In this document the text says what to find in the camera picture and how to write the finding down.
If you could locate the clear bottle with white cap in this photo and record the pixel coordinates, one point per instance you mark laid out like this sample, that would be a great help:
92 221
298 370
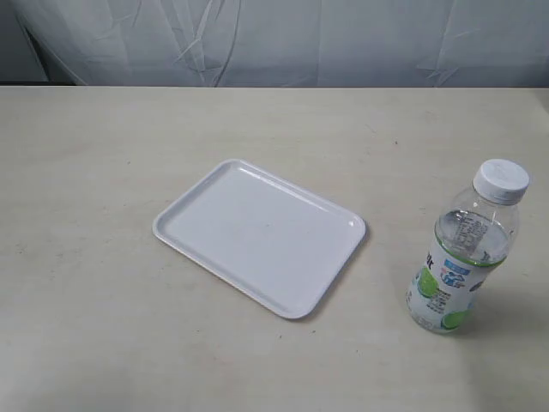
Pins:
471 238

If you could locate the white rectangular plastic tray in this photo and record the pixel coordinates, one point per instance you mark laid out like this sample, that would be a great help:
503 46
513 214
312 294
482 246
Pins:
279 244

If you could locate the grey wrinkled backdrop curtain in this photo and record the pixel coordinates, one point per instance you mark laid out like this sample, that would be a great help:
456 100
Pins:
281 44

